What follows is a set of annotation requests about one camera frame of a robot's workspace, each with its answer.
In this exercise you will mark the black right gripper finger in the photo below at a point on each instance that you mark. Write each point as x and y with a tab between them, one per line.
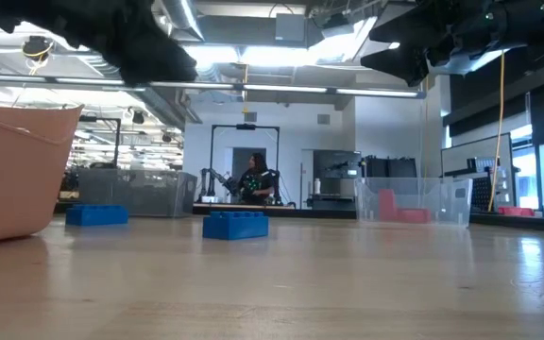
404	61
404	34

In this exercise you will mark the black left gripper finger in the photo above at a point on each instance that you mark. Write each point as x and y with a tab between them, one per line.
158	75
158	49

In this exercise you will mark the red small block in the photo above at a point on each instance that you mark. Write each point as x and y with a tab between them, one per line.
387	205

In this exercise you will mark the blue long block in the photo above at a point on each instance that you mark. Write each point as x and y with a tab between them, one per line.
97	215

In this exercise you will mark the red long block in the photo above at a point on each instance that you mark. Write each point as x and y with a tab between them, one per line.
414	216

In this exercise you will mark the blue studded block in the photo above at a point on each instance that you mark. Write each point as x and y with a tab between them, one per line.
235	226

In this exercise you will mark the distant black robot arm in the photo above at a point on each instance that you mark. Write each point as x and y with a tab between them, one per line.
277	186
208	177

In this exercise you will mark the black equipment cases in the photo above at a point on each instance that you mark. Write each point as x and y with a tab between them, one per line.
390	167

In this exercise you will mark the grey ceiling box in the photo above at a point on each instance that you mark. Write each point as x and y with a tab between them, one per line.
290	27

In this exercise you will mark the grey partition panel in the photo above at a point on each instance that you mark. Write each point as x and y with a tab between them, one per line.
470	156

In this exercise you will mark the grey translucent plastic bin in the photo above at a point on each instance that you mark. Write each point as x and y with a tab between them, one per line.
135	189

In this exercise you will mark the clear plastic bin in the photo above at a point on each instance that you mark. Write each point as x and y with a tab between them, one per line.
442	198

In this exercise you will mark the person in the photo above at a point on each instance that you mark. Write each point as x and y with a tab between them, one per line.
255	181

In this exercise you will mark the distant wooden table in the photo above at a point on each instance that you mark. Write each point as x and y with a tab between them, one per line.
234	206

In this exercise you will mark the white bottle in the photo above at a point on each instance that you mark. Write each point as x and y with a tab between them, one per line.
317	186

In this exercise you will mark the black pegboard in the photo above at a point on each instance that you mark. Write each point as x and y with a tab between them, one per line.
482	193

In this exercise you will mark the orange plastic bin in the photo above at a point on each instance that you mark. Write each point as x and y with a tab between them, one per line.
12	179

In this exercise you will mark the red tray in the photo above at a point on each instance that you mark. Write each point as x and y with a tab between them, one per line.
515	211

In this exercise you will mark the distant black rig frame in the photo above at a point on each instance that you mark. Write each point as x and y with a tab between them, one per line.
212	160
117	141

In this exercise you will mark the overhead frame beam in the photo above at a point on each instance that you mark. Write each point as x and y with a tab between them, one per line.
277	88

